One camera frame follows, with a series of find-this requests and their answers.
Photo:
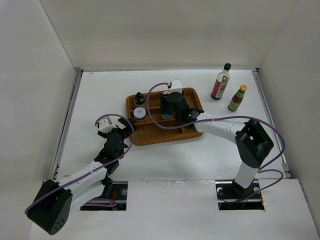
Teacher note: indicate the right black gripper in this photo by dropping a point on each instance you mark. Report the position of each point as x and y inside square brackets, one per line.
[170, 111]

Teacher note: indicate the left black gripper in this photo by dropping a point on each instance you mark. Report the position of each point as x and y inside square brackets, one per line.
[126, 124]

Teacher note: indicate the white jar silver lid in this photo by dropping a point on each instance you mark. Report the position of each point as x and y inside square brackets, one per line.
[166, 116]

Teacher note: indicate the white lid spice jar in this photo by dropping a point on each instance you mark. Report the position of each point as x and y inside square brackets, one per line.
[139, 114]

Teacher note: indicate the black cap spice bottle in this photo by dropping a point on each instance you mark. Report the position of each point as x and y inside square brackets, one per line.
[139, 99]

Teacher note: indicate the tall dark sauce bottle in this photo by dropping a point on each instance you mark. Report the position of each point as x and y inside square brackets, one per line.
[221, 82]

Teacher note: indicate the green bottle yellow cap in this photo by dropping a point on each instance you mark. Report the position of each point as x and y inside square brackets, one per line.
[237, 98]

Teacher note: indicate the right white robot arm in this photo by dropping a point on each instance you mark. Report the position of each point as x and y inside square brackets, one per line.
[252, 141]

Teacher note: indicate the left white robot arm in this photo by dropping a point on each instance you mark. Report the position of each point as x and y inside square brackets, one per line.
[55, 200]

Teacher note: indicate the brown wicker divided tray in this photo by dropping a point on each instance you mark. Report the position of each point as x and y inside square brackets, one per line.
[147, 133]

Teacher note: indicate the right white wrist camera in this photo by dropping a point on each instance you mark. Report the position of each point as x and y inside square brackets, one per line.
[175, 86]

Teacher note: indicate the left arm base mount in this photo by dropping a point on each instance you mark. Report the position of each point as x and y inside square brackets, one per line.
[113, 198]

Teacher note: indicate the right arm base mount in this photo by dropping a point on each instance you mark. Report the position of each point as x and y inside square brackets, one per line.
[232, 197]

